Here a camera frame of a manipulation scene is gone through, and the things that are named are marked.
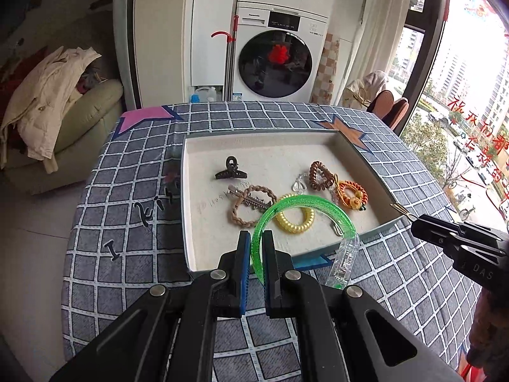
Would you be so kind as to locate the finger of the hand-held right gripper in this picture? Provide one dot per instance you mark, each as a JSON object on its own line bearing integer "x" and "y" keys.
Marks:
{"x": 433, "y": 234}
{"x": 477, "y": 236}

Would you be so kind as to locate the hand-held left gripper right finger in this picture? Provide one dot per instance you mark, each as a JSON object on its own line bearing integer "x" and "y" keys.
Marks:
{"x": 270, "y": 278}

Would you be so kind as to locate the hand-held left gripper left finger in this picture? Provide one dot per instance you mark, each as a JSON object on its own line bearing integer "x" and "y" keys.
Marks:
{"x": 243, "y": 278}

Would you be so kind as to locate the gold hair clip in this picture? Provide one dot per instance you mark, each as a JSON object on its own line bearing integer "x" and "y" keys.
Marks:
{"x": 401, "y": 211}

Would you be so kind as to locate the teal jewelry box tray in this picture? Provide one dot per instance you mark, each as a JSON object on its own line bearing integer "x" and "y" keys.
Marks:
{"x": 214, "y": 242}

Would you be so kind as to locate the silver star hair clip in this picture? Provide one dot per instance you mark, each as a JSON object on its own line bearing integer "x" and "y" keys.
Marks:
{"x": 254, "y": 203}

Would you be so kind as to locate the green glitter bangle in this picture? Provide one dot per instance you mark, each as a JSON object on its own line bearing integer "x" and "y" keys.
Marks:
{"x": 296, "y": 205}

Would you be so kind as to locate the person's right forearm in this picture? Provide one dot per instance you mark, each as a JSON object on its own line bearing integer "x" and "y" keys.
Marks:
{"x": 493, "y": 326}

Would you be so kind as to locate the red cloth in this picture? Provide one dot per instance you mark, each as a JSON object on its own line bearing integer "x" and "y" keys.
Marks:
{"x": 473, "y": 370}

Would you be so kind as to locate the black hair claw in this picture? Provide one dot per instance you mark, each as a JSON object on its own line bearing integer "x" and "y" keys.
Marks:
{"x": 230, "y": 173}

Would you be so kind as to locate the grey checked tablecloth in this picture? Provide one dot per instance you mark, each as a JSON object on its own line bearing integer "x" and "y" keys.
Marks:
{"x": 131, "y": 254}

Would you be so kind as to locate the brown chair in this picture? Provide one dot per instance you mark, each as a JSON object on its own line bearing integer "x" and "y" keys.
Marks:
{"x": 399, "y": 113}
{"x": 381, "y": 103}

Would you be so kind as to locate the red window lettering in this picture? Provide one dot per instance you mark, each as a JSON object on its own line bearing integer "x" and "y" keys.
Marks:
{"x": 457, "y": 105}

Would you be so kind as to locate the beige cloth on chair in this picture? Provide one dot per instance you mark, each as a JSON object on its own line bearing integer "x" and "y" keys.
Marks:
{"x": 375, "y": 81}

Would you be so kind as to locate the white detergent bottle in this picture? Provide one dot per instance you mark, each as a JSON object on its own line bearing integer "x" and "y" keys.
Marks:
{"x": 204, "y": 94}

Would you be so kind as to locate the checkered hanging towel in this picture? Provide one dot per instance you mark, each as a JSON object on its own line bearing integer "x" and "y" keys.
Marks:
{"x": 325, "y": 67}

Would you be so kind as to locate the red fluffy ornament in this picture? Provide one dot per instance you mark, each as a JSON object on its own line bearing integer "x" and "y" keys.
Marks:
{"x": 278, "y": 53}

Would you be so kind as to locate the white curtain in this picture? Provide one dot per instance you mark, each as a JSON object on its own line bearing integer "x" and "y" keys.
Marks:
{"x": 377, "y": 16}

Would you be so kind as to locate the cream sofa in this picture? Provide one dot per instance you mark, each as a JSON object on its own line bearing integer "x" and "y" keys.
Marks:
{"x": 95, "y": 107}

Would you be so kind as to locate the white cabinet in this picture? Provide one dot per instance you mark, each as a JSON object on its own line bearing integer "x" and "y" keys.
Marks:
{"x": 167, "y": 36}

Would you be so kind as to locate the white washing machine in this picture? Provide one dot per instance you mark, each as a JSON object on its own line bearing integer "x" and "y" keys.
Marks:
{"x": 254, "y": 20}

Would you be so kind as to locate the beige jacket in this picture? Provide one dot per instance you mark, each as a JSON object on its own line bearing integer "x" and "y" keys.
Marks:
{"x": 43, "y": 99}

